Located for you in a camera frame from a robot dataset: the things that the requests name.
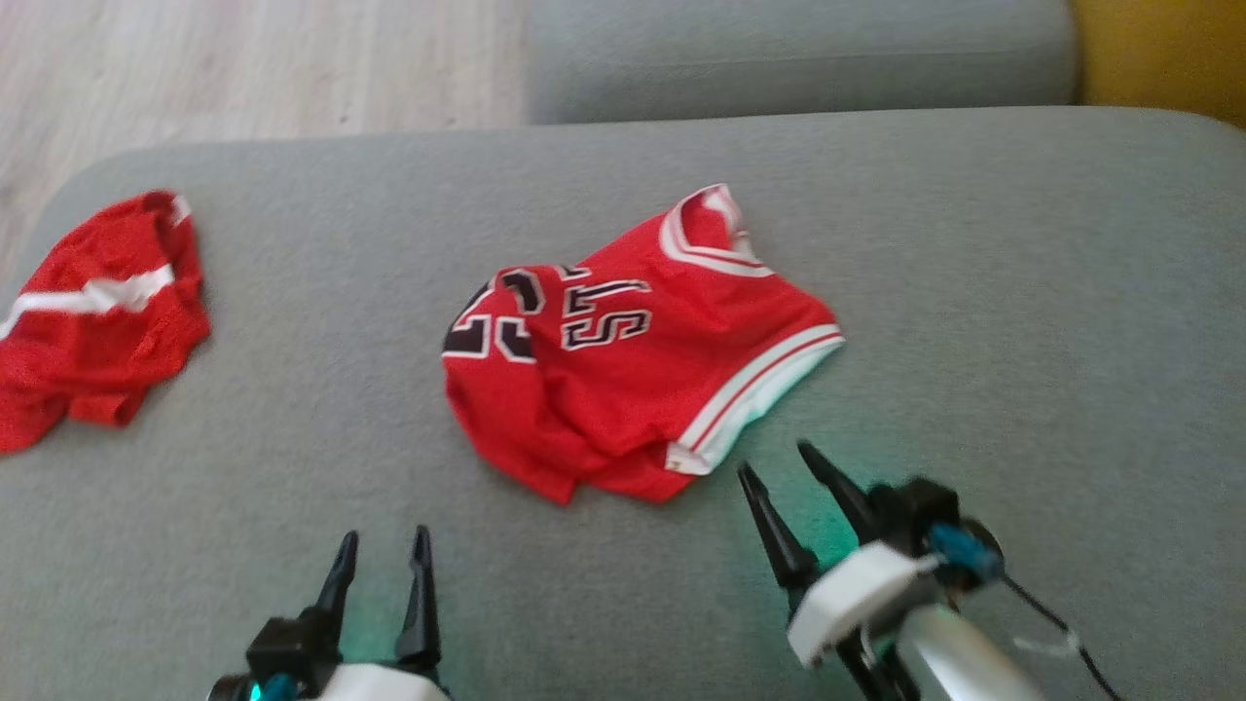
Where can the grey sofa cushion with seam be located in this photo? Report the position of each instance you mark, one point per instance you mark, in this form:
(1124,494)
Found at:
(798,58)

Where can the red shorts with white stripe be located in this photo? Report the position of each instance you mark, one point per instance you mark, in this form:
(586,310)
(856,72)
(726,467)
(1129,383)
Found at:
(107,331)

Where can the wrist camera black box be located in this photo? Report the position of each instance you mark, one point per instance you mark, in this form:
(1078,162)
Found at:
(287,647)
(915,511)

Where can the large grey sofa seat cushion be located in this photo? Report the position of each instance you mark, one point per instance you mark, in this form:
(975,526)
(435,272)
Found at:
(292,487)

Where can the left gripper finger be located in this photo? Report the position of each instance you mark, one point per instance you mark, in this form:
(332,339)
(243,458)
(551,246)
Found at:
(421,604)
(339,579)

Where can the red basketball jersey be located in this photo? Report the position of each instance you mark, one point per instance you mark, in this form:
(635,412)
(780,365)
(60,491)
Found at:
(623,399)

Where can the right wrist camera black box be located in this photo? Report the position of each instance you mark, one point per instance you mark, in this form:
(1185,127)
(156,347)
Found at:
(915,511)

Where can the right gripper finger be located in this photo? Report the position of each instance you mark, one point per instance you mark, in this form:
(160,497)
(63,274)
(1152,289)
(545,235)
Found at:
(842,497)
(774,526)

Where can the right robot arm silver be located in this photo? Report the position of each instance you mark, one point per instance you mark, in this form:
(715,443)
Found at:
(964,662)

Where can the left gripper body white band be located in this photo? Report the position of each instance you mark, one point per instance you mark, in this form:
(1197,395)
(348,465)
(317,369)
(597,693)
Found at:
(389,683)

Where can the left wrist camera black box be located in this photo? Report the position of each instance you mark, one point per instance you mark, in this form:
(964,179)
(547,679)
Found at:
(287,647)

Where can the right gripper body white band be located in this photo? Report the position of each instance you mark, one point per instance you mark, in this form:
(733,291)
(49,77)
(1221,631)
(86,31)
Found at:
(857,594)

